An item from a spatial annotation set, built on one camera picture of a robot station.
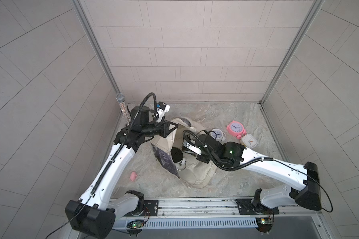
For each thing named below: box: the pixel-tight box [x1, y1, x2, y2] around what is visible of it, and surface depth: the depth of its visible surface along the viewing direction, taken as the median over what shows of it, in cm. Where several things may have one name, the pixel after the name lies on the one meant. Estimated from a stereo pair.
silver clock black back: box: [170, 146, 186, 172], surface depth 83 cm
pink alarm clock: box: [226, 120, 248, 140], surface depth 101 cm
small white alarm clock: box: [239, 133, 258, 149], surface depth 93 cm
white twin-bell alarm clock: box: [209, 128, 227, 142], surface depth 98 cm
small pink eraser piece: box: [129, 171, 138, 182], surface depth 81 cm
